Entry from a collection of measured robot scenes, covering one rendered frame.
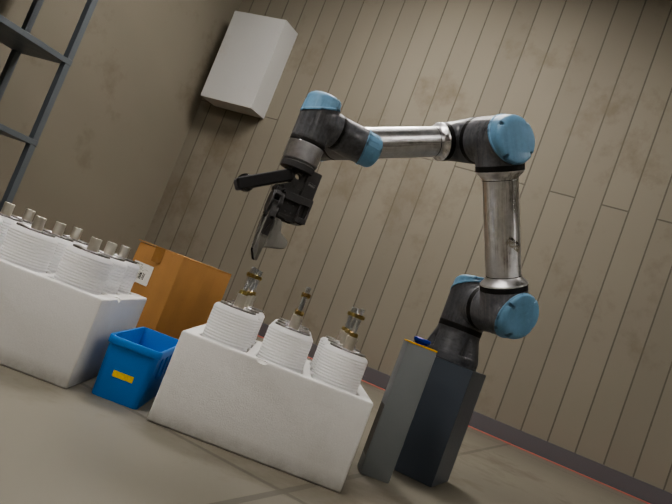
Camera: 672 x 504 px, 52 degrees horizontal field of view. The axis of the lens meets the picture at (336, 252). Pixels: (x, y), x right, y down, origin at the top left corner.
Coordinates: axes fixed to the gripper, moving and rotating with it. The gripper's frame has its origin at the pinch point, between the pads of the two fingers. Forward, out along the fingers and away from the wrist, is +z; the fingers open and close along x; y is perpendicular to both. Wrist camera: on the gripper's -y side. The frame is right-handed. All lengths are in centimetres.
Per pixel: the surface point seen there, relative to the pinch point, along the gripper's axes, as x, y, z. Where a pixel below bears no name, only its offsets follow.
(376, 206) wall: 259, 92, -62
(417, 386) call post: 6.7, 46.5, 14.3
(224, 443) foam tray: -8.8, 7.2, 35.7
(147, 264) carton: 124, -19, 14
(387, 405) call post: 7.7, 41.8, 20.6
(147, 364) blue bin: -0.8, -11.1, 27.8
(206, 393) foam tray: -7.5, 0.7, 28.2
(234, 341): -4.3, 2.5, 17.6
